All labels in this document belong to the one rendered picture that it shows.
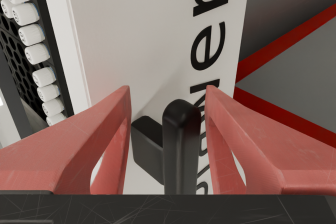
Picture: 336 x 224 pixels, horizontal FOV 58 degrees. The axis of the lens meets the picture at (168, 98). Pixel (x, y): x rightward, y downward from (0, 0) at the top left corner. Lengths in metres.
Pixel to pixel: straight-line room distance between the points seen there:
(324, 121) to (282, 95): 0.06
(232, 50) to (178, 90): 0.05
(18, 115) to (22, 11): 0.11
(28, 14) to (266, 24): 0.42
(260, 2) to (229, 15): 0.34
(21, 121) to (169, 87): 0.17
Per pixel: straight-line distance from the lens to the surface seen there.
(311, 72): 0.46
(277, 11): 0.58
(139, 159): 0.15
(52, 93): 0.24
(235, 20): 0.18
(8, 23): 0.29
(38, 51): 0.23
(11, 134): 0.30
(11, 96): 0.28
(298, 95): 0.41
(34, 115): 0.39
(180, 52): 0.15
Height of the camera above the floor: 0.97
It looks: 34 degrees down
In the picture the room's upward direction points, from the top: 121 degrees counter-clockwise
